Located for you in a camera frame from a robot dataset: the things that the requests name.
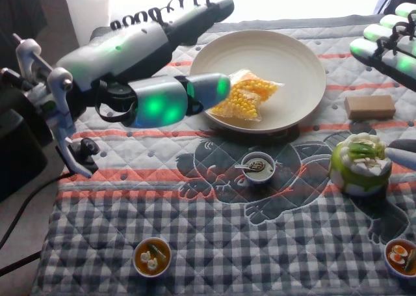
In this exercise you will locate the grey quilt with bear print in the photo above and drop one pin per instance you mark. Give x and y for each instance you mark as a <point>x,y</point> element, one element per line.
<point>208,218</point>

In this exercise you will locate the bag of yellow corn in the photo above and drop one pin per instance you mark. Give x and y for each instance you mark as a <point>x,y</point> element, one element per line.
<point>247,97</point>

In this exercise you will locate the brown wooden block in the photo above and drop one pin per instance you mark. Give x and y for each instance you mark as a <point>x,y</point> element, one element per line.
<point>370,107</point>

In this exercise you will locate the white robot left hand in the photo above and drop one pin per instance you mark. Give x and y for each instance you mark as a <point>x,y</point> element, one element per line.
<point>107,55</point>

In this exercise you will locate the cream round plate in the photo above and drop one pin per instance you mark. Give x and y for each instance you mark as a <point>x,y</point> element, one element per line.
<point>260,61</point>

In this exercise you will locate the toy bowl of orange soup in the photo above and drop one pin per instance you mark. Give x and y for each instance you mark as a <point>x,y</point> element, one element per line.
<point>152,257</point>

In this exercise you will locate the small bowl with spoon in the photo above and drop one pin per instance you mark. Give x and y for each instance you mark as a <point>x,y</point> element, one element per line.
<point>258,170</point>

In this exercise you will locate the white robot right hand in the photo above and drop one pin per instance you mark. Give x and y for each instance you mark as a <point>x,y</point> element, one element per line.
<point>373,58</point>

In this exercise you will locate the toy bowl with egg halves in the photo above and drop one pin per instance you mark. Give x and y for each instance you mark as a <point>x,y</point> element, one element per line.
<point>401,258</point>

